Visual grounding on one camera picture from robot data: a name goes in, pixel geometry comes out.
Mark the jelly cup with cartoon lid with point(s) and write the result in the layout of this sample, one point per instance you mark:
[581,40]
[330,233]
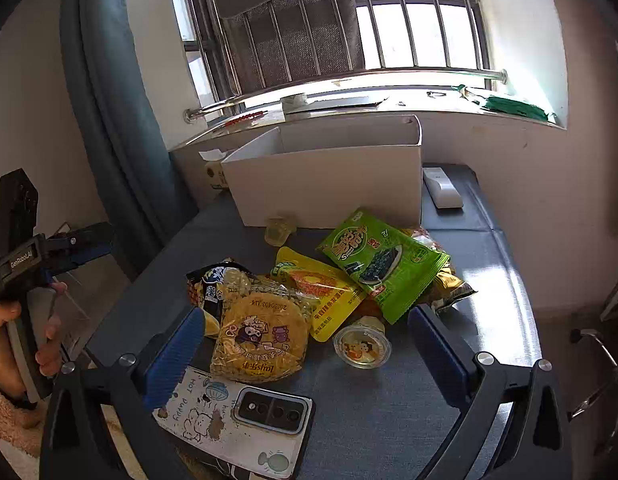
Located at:
[361,347]

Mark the dark blue chips packet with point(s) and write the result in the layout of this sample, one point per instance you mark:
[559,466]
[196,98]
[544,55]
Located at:
[209,285]

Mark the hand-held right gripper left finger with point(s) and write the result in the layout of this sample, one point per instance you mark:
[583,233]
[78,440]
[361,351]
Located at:
[174,355]

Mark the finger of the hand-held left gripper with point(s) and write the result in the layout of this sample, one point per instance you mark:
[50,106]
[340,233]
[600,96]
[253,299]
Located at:
[91,254]
[84,234]

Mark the orange and white snack packet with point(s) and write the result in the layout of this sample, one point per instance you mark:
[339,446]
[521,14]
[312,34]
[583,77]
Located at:
[424,237]

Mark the teal curtain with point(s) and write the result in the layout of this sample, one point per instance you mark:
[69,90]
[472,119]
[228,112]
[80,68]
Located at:
[114,110]

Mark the chrome chair base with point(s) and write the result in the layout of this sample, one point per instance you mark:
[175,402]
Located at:
[589,332]

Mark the person's left hand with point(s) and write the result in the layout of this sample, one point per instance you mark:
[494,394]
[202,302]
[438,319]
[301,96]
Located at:
[1,350]

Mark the metal window guard rail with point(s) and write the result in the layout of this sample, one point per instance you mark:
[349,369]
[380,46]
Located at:
[439,71]

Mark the small clear jelly cup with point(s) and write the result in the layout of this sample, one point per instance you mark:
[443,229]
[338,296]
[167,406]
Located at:
[280,232]

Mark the person's left forearm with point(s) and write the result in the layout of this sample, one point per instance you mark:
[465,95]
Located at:
[9,425]

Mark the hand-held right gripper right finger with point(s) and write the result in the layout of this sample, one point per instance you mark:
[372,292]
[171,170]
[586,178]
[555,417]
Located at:
[439,355]

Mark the small metal clip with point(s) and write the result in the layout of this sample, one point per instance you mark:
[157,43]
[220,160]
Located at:
[436,94]

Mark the tissue box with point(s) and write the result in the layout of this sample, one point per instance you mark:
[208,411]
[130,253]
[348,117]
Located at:
[216,175]

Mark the red pen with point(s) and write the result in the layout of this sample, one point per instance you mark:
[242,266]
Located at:
[246,117]

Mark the grey hanging towel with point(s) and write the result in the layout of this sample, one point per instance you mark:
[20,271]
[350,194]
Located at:
[289,35]

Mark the white remote control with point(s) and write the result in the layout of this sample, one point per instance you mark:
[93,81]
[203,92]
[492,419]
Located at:
[441,187]

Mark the white cardboard box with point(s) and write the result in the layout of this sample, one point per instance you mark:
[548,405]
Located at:
[339,185]

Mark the round yellow noodle cake packet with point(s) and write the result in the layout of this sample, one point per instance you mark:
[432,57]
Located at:
[261,330]

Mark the green seaweed snack packet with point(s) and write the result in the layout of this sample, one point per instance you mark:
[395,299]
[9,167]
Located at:
[384,260]

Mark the yellow snack pouch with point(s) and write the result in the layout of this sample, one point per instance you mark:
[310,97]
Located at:
[334,317]

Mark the gold snack packet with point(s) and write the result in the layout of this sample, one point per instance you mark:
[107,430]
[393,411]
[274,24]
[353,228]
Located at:
[451,282]

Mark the green cloth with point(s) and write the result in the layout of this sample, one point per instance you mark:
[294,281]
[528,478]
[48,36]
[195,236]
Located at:
[514,107]

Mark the phone with cartoon case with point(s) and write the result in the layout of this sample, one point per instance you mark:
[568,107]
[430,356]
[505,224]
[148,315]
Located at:
[214,420]

